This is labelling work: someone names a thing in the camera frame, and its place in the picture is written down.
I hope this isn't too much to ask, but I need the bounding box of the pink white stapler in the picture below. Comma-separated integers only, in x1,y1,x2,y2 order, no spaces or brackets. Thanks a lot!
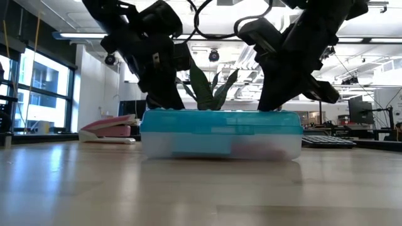
78,114,138,145

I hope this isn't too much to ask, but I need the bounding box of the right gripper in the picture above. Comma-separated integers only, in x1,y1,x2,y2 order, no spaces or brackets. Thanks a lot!
253,21,340,112

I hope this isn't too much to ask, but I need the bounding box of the black computer keyboard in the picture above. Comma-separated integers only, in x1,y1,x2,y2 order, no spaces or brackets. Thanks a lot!
301,134,357,149

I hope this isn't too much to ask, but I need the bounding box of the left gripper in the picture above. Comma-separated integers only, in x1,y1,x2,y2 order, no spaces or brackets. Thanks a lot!
100,29,193,110

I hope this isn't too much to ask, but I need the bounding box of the black camera cable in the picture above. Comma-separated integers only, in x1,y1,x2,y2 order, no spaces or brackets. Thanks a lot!
192,0,274,41

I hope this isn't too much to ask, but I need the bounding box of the black computer monitor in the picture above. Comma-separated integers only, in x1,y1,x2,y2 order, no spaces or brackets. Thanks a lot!
347,95,375,126

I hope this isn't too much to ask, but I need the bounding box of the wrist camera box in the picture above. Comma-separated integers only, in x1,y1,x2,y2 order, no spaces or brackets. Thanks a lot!
137,0,184,39
236,16,284,55

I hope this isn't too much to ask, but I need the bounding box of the white waste bin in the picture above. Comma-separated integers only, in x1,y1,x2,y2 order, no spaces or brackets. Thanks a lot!
36,120,52,136

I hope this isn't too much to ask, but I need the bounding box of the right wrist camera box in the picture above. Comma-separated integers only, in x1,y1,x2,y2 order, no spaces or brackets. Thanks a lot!
236,16,284,55

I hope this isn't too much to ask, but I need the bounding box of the dark office desk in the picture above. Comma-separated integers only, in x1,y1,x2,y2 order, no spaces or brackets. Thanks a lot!
303,124,402,153

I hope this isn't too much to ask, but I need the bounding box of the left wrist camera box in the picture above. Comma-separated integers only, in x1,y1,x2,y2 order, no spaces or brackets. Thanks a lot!
137,0,184,39

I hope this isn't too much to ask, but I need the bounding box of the green plant in white pot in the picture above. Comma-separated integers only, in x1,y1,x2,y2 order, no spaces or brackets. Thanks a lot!
175,58,239,111

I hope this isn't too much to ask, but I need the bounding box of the clear pencil box blue lid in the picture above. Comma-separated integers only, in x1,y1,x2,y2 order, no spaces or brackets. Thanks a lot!
139,108,304,161

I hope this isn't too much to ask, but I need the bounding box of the large window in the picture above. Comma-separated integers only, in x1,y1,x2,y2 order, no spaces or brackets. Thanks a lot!
0,46,77,135

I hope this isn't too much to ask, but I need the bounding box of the long ceiling light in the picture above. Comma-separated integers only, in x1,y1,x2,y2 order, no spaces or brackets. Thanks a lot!
337,36,402,45
52,31,109,41

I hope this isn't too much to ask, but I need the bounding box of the black cabinet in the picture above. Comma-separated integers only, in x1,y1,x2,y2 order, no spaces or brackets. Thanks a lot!
117,99,148,121

